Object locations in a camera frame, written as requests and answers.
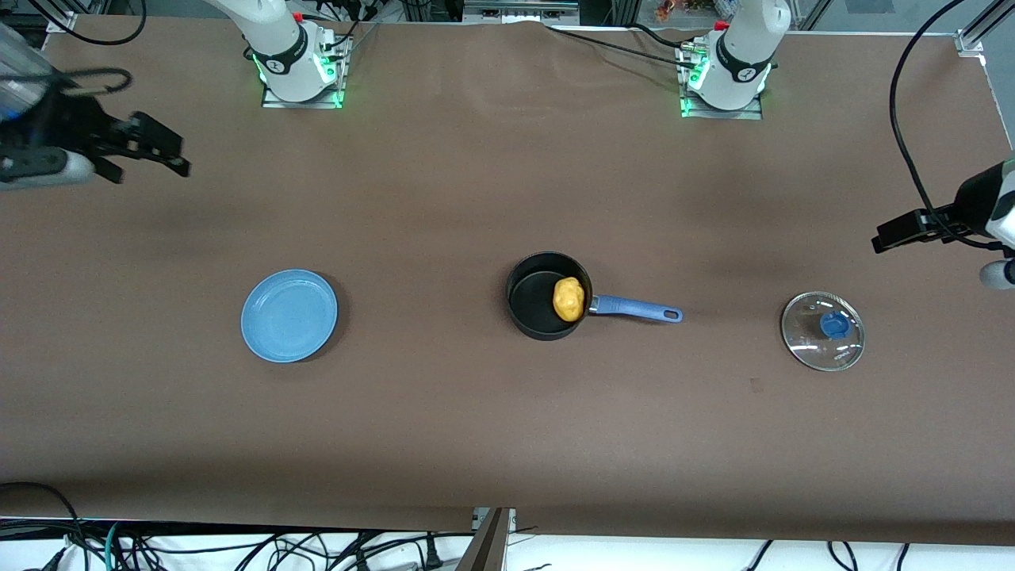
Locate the glass lid with blue knob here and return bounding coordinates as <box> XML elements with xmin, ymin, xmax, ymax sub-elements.
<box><xmin>781</xmin><ymin>290</ymin><xmax>867</xmax><ymax>373</ymax></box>

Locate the yellow potato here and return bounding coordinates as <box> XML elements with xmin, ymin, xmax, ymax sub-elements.
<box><xmin>552</xmin><ymin>276</ymin><xmax>587</xmax><ymax>324</ymax></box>

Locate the blue round plate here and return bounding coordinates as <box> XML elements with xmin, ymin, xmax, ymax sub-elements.
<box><xmin>240</xmin><ymin>269</ymin><xmax>339</xmax><ymax>364</ymax></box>

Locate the grey metal box behind table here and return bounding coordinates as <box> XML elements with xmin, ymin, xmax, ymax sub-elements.
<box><xmin>463</xmin><ymin>0</ymin><xmax>580</xmax><ymax>25</ymax></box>

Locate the brown table cover sheet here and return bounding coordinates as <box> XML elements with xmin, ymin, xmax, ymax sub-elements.
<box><xmin>0</xmin><ymin>14</ymin><xmax>1015</xmax><ymax>548</ymax></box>

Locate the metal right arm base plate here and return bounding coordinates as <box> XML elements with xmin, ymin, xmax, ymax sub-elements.
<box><xmin>261</xmin><ymin>22</ymin><xmax>347</xmax><ymax>110</ymax></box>

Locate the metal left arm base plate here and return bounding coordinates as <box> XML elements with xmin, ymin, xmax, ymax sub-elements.
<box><xmin>677</xmin><ymin>40</ymin><xmax>764</xmax><ymax>121</ymax></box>

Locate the black cable on table cover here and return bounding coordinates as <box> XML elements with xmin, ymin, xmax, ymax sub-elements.
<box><xmin>546</xmin><ymin>25</ymin><xmax>697</xmax><ymax>71</ymax></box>
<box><xmin>630</xmin><ymin>22</ymin><xmax>699</xmax><ymax>53</ymax></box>

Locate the black looped floor cable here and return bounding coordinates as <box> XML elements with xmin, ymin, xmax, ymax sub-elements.
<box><xmin>0</xmin><ymin>481</ymin><xmax>88</xmax><ymax>571</ymax></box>

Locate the black pot with blue handle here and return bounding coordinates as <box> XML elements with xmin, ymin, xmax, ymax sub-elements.
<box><xmin>505</xmin><ymin>251</ymin><xmax>684</xmax><ymax>342</ymax></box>

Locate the grey metal camera post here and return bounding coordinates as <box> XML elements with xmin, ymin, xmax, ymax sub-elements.
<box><xmin>455</xmin><ymin>507</ymin><xmax>517</xmax><ymax>571</ymax></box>

